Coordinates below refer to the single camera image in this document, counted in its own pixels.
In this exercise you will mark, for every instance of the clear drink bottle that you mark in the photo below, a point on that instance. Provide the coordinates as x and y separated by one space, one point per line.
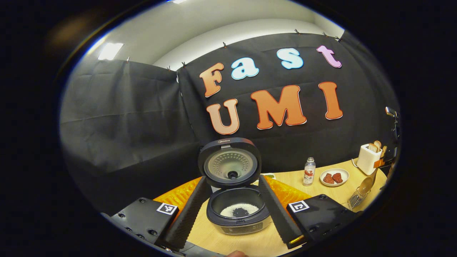
309 175

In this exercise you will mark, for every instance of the white toaster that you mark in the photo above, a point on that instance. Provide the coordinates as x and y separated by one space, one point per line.
366 160

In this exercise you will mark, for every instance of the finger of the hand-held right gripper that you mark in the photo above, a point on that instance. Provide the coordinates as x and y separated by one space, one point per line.
379 163

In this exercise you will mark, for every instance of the white divided bean dish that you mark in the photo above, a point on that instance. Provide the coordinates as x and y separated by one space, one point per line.
270 175

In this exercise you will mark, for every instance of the ceiling light panel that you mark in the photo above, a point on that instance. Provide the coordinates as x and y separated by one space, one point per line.
110 51

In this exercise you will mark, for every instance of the white round plate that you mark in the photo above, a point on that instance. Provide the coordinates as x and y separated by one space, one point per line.
345 177

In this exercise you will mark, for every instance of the dark grey rice cooker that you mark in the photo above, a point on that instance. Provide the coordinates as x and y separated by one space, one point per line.
235 228

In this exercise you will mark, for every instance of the toast slice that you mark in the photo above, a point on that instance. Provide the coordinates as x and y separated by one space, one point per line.
373 147
378 144

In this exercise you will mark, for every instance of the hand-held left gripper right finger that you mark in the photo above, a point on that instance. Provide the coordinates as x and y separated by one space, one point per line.
276 214

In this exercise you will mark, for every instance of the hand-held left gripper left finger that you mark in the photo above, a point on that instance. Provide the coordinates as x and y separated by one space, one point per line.
192 214

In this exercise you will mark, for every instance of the white rice pile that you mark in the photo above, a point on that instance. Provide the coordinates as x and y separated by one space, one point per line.
228 210

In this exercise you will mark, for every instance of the red meat slice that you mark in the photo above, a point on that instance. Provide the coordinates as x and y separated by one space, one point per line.
337 177
328 179

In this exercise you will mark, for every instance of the wooden spoon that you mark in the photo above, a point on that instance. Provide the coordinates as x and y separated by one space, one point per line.
366 185

